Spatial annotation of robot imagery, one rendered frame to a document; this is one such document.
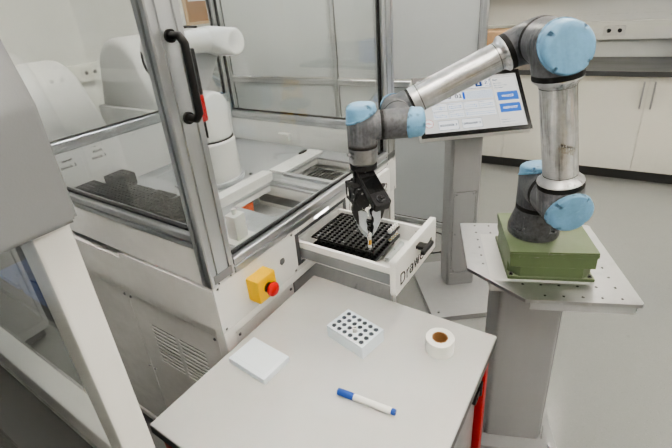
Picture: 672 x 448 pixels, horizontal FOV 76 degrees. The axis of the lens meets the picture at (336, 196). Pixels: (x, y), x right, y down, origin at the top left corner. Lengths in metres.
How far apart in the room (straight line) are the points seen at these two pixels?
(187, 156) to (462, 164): 1.54
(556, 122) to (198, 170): 0.85
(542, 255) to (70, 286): 1.18
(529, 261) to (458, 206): 0.98
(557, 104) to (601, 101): 2.94
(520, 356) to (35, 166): 1.50
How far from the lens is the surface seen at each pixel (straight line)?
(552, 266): 1.43
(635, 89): 4.07
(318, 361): 1.14
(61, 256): 0.62
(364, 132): 1.05
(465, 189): 2.29
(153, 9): 0.95
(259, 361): 1.15
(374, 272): 1.23
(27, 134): 0.55
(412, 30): 2.88
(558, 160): 1.21
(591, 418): 2.15
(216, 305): 1.15
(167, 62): 0.95
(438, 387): 1.09
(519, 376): 1.75
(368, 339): 1.13
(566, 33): 1.10
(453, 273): 2.54
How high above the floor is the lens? 1.58
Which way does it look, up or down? 25 degrees down
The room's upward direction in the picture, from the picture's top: 5 degrees counter-clockwise
